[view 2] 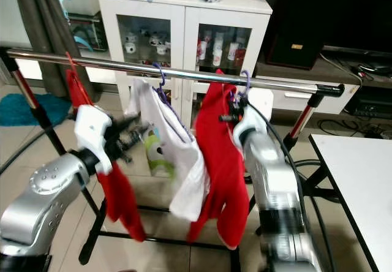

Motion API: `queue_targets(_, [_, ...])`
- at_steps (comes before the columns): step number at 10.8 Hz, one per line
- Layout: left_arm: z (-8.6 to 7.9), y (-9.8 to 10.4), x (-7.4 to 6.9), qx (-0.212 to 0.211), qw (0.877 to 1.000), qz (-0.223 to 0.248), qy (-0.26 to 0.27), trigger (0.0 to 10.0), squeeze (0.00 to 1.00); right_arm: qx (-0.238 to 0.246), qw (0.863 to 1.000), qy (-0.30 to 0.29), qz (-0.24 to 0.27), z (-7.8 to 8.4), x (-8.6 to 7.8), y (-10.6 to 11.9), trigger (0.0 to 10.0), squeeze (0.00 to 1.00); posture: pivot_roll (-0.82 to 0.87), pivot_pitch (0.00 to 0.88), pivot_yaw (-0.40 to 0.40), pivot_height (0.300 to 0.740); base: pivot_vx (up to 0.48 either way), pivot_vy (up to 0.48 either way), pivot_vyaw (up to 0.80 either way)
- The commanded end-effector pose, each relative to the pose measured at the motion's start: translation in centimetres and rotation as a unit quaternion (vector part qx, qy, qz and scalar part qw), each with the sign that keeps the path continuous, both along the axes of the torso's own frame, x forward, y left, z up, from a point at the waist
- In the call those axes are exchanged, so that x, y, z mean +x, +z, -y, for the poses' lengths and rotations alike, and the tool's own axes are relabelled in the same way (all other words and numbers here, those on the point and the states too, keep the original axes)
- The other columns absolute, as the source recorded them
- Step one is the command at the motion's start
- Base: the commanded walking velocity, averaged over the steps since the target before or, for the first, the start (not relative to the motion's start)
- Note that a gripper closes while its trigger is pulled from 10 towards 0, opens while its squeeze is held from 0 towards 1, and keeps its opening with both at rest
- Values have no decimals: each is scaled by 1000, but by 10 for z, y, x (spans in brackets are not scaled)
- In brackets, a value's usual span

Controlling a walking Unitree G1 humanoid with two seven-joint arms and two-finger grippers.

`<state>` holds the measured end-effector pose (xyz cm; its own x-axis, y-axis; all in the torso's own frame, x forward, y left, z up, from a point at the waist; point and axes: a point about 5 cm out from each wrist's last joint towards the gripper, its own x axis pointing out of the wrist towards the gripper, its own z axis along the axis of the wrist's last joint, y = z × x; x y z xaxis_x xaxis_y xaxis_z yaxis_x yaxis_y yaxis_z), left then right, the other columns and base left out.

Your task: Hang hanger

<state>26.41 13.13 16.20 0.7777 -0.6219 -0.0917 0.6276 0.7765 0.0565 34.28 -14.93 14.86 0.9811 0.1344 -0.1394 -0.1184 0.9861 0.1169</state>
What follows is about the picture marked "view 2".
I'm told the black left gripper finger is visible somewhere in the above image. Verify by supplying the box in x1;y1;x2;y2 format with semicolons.
121;135;148;162
119;115;147;137

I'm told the red garment plaid lining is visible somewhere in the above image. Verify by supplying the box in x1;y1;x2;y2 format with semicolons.
186;70;251;252

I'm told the red plastic hanger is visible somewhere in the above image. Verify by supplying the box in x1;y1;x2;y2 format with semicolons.
64;51;85;96

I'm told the red shirt white print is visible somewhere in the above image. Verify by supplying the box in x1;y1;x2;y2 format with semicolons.
66;70;148;243

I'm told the chrome and black clothes rack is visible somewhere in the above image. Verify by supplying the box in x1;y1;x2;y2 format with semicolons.
0;47;347;272

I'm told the white printed t-shirt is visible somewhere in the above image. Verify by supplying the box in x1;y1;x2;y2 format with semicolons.
127;75;213;223

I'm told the white glass-door cabinet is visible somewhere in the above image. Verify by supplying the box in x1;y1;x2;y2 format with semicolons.
96;0;274;111

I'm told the teal floor mat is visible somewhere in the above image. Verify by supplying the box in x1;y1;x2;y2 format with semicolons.
0;93;51;127

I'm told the black loudspeaker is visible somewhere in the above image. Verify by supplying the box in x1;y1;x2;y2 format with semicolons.
262;0;323;70

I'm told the black electronic box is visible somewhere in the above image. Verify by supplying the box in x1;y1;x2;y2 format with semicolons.
342;87;392;120

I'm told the grey curtain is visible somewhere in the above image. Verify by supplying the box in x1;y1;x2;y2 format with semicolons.
12;0;75;102

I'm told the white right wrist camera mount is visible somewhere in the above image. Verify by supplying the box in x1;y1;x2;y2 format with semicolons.
233;88;278;148

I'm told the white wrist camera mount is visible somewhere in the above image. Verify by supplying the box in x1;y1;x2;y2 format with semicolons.
233;88;278;148
74;104;115;176

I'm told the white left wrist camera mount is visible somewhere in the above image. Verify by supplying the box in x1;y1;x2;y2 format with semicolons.
74;104;115;176

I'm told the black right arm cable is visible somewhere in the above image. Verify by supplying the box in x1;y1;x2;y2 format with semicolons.
254;100;341;272

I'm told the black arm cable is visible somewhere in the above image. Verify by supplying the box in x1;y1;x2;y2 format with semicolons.
254;100;341;272
22;122;77;165

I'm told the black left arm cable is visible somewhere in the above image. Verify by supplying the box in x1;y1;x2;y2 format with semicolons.
22;122;77;165

